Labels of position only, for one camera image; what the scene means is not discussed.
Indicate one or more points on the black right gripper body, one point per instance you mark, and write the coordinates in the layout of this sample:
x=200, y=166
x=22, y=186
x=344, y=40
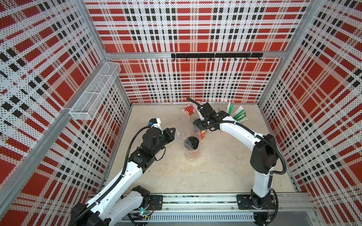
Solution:
x=201, y=125

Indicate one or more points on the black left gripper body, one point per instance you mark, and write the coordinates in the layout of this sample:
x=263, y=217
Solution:
x=155, y=149

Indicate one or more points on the clear plastic carrier bag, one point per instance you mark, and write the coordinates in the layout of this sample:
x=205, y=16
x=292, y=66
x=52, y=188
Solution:
x=185, y=129

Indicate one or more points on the red milk tea cup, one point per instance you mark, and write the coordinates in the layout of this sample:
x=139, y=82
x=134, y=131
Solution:
x=203, y=134
x=191, y=145

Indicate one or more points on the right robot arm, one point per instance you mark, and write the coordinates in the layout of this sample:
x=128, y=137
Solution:
x=263, y=152

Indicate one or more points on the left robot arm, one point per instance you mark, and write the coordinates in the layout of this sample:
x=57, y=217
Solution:
x=108, y=206

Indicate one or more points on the pink plush toy red dress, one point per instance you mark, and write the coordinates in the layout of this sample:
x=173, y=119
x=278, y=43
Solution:
x=190, y=109

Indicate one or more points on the wide white wrapped straw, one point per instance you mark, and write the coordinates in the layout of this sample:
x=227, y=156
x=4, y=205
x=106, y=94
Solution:
x=238, y=112

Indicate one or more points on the green wrapped straw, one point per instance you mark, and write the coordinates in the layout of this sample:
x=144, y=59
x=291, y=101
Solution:
x=241, y=116

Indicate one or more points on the black wall hook rail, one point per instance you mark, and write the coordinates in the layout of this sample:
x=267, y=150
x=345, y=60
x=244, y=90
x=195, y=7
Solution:
x=216, y=55

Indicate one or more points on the white wire mesh basket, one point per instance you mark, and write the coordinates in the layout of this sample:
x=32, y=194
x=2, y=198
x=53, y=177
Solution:
x=90, y=101

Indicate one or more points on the metal base rail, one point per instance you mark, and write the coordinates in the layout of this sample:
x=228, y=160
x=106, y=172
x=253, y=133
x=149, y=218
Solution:
x=280, y=209

